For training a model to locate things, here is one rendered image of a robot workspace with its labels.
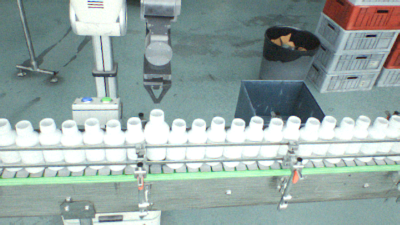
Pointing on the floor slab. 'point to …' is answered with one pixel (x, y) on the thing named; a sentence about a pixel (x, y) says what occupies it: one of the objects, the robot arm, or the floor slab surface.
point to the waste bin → (270, 62)
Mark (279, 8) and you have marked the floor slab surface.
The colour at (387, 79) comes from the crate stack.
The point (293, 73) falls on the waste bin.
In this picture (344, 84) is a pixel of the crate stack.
